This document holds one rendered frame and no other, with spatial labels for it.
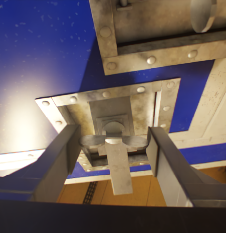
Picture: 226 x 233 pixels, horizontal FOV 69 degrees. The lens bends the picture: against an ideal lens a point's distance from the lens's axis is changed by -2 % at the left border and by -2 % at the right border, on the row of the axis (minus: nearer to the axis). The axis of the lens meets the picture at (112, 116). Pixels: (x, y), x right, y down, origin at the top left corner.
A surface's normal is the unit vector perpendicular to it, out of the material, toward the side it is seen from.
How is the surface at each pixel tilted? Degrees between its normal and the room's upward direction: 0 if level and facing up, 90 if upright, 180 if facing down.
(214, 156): 90
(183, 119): 90
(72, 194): 180
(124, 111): 124
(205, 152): 90
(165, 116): 90
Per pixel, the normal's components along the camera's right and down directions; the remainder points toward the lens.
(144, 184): -0.14, -0.62
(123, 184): -0.03, 0.29
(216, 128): 0.07, 0.77
